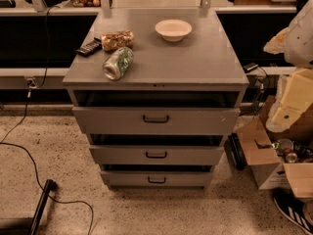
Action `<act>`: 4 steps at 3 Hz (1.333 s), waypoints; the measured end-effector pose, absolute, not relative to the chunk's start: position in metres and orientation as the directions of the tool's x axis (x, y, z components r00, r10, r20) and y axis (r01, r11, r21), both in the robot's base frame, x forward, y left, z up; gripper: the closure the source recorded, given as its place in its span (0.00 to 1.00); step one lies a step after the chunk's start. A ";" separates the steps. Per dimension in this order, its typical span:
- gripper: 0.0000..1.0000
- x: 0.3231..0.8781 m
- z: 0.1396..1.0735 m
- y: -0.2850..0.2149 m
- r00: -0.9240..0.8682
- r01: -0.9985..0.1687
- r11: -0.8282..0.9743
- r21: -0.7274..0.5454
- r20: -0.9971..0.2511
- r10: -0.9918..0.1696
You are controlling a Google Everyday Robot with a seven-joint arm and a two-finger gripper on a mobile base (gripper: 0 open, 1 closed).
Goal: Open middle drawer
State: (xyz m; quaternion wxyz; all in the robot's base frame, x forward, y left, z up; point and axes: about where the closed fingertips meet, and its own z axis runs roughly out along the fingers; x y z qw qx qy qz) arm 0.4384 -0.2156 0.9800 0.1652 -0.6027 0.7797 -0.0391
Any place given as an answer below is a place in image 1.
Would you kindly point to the grey bottom drawer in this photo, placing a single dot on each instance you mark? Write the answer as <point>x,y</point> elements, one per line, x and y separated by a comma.
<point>156,179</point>

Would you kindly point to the cans in cardboard box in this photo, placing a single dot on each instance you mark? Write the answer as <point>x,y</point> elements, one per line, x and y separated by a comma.
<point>292,151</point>

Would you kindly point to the green soda can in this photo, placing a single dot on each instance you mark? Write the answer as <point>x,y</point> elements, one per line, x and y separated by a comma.
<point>116,65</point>

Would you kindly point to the black striped sneaker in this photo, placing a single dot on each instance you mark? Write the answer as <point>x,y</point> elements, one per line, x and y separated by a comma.
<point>298,212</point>

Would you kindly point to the grey top drawer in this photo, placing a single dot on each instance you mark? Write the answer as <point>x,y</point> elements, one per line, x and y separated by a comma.
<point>162,121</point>

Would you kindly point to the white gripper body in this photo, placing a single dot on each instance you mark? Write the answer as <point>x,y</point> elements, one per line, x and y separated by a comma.
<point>301,40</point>

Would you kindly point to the brown snack bag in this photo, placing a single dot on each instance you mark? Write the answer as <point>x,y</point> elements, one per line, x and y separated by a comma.
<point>114,40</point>

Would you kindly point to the black stand leg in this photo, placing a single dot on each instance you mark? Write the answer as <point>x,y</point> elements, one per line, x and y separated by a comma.
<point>50,185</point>

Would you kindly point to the grey drawer cabinet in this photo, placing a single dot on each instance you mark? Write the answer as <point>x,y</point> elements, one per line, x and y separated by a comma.
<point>200,71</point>

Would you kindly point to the grey drawer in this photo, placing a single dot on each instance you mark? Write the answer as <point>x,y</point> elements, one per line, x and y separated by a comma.
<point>156,179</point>
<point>162,121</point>
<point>155,155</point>

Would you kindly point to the white bowl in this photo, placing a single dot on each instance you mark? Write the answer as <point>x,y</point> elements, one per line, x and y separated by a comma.
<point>173,30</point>

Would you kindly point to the cardboard box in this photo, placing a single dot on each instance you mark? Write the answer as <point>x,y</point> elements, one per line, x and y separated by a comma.
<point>268,168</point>

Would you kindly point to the black flat object on floor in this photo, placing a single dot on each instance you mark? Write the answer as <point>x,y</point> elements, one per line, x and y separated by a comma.
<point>237,152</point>

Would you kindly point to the black remote control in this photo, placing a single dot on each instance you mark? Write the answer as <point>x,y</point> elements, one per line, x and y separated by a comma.
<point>90,48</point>

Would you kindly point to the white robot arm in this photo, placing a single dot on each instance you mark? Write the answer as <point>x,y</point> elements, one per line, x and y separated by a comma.
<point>296,40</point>

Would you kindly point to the small black device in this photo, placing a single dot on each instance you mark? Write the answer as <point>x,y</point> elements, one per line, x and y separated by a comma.
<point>250,67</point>

